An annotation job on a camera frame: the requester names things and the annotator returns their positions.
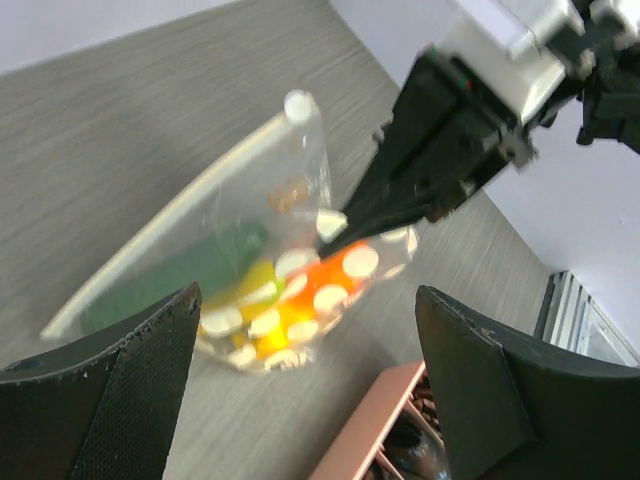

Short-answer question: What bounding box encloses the orange toy fruit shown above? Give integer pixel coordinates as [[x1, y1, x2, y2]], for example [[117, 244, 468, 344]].
[[278, 241, 380, 321]]

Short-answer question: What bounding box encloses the pink divided organizer tray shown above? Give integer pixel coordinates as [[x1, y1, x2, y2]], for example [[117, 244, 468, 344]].
[[310, 362, 450, 480]]

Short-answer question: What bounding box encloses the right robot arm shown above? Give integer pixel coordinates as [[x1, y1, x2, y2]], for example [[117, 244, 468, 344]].
[[316, 1, 639, 258]]

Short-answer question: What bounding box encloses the aluminium frame rail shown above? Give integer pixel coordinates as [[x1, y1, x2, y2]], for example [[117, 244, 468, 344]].
[[533, 271, 639, 368]]

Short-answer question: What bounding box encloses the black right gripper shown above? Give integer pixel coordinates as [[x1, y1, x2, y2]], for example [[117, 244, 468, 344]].
[[313, 47, 533, 259]]

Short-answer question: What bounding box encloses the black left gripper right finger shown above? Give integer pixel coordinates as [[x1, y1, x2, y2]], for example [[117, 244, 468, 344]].
[[415, 286, 639, 479]]

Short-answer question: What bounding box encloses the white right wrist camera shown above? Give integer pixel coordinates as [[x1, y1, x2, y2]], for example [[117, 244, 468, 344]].
[[440, 0, 584, 123]]

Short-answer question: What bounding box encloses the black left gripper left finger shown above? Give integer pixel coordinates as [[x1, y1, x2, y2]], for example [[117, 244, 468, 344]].
[[1, 284, 201, 479]]

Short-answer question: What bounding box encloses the green toy cucumber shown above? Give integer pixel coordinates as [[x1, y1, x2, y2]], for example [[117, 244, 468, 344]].
[[80, 220, 269, 334]]

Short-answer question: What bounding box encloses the yellow toy banana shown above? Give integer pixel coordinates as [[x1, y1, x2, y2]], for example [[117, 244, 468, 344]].
[[199, 260, 285, 338]]

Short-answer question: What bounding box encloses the yellow toy fruit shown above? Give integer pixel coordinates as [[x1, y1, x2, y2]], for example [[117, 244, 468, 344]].
[[247, 302, 320, 359]]

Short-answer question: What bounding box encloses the clear polka dot zip bag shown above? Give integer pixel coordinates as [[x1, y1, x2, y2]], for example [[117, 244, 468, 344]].
[[41, 90, 419, 372]]

